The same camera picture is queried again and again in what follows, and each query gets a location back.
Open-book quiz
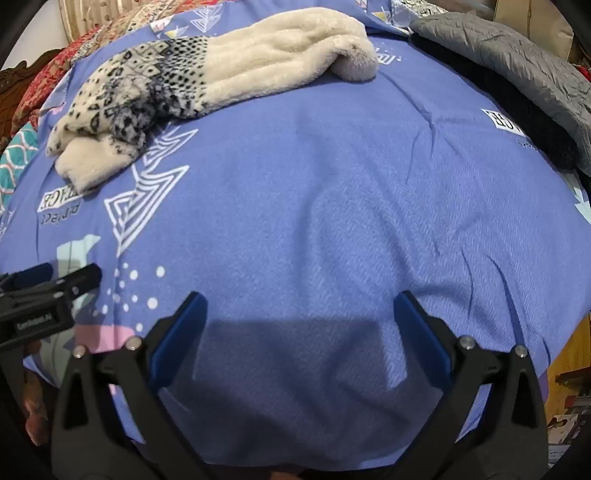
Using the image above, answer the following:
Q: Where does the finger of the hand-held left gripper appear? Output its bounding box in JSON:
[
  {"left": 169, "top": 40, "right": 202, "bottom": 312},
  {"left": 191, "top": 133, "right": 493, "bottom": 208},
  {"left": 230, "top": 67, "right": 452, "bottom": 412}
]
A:
[
  {"left": 0, "top": 263, "right": 54, "bottom": 292},
  {"left": 44, "top": 264, "right": 103, "bottom": 302}
]

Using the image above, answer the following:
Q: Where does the red patterned quilt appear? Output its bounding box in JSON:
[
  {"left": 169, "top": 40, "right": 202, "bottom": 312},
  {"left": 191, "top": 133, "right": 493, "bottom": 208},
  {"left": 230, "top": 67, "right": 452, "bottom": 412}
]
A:
[{"left": 11, "top": 0, "right": 232, "bottom": 139}]

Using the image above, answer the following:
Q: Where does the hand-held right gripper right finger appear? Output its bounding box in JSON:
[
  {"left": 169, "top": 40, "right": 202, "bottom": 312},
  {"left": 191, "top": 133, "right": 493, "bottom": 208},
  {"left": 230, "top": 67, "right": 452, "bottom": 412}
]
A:
[{"left": 388, "top": 291, "right": 550, "bottom": 480}]

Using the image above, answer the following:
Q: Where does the wooden cabinet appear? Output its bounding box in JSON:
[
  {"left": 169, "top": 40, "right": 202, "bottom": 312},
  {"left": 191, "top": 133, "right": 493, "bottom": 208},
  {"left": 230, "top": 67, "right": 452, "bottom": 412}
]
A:
[{"left": 547, "top": 314, "right": 591, "bottom": 418}]

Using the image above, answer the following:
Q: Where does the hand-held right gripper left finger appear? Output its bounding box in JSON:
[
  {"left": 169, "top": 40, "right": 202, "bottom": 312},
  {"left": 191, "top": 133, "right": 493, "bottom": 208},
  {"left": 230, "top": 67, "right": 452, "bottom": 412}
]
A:
[{"left": 50, "top": 291, "right": 213, "bottom": 480}]

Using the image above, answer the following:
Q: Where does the blue printed bed sheet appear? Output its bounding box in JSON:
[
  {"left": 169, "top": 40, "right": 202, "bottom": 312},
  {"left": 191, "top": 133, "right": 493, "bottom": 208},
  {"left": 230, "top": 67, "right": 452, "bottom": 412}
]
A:
[{"left": 0, "top": 0, "right": 591, "bottom": 478}]

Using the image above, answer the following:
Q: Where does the white fleece patterned sweater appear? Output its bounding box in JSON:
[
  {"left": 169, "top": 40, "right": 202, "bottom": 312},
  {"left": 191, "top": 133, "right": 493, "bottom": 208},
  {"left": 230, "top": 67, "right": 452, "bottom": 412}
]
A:
[{"left": 45, "top": 7, "right": 380, "bottom": 193}]

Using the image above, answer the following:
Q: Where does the carved wooden headboard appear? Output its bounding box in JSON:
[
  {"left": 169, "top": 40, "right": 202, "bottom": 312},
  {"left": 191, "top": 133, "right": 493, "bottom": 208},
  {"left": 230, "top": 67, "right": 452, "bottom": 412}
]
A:
[{"left": 0, "top": 48, "right": 63, "bottom": 153}]

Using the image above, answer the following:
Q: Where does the black white patterned pillow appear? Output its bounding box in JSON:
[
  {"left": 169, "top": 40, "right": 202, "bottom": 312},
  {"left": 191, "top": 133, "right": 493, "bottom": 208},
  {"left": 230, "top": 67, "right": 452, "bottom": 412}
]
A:
[{"left": 392, "top": 0, "right": 446, "bottom": 25}]

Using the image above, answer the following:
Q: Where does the teal wave pattern pillow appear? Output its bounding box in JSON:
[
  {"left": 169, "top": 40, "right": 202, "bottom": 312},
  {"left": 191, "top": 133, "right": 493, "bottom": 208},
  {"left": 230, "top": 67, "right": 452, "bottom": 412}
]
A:
[{"left": 0, "top": 122, "right": 41, "bottom": 204}]

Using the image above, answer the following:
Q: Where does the leaf print curtain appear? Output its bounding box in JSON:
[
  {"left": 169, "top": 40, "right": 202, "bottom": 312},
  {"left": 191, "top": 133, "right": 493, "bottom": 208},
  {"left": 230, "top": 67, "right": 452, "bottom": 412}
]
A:
[{"left": 60, "top": 0, "right": 153, "bottom": 43}]

